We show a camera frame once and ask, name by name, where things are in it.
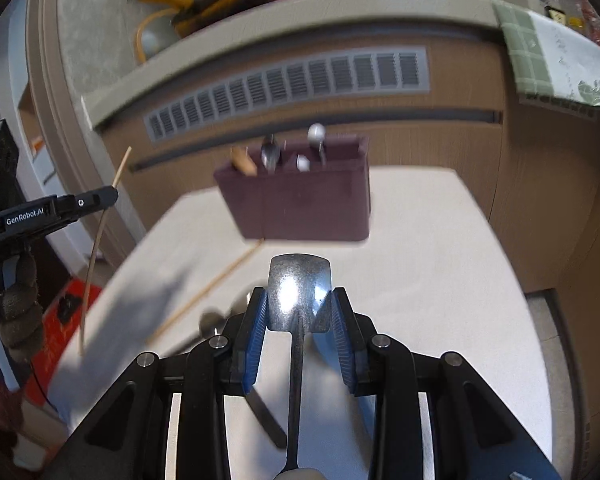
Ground steel spoon with white ball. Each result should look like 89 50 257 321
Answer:
307 124 329 165

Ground plain steel spoon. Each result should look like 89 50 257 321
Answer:
260 135 284 174

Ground green checked towel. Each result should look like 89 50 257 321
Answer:
491 0 600 109

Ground glass lid with yellow rim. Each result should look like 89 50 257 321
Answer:
134 7 187 64

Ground long grey vent grille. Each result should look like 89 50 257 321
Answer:
144 46 429 147

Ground dark wok with yellow handle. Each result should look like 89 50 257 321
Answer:
134 0 274 39

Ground stone kitchen countertop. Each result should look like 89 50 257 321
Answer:
81 0 504 132

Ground maroon plastic utensil holder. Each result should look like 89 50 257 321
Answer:
214 134 372 242

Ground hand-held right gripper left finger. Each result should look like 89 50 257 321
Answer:
45 287 271 480

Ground person's right hand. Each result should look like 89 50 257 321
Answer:
279 467 327 480

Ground person's left hand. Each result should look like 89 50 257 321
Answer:
0 254 45 358

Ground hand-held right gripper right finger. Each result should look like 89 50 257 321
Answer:
330 287 563 480

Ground person's left forearm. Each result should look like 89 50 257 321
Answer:
0 360 36 456

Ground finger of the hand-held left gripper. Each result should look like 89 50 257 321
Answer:
54 185 119 223

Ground shovel shaped metal spoon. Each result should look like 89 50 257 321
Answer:
266 254 335 476

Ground white table cloth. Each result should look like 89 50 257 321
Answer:
47 165 554 480

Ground red floor mat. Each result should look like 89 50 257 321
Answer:
27 280 104 407

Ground wooden spoon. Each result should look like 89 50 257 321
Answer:
230 147 259 177

